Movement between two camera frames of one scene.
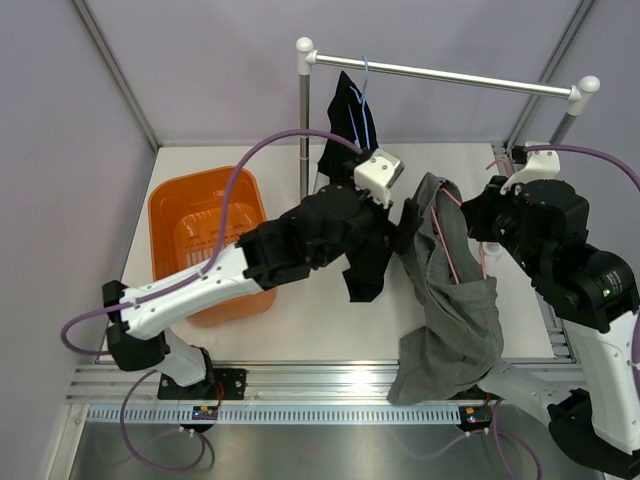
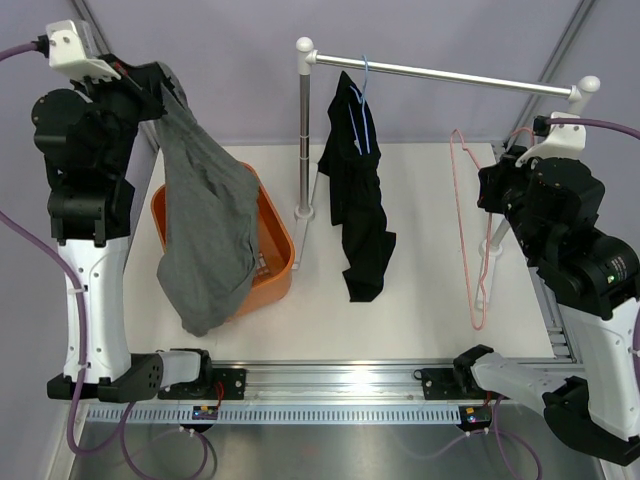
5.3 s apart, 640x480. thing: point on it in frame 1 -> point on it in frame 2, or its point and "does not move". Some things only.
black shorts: x=364 y=266 does not move
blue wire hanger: x=361 y=101 does not move
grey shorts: x=464 y=338 -> x=207 y=259
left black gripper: x=386 y=232 -> x=137 y=82
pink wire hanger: x=442 y=233 -> x=483 y=282
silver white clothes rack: x=306 y=57 does not move
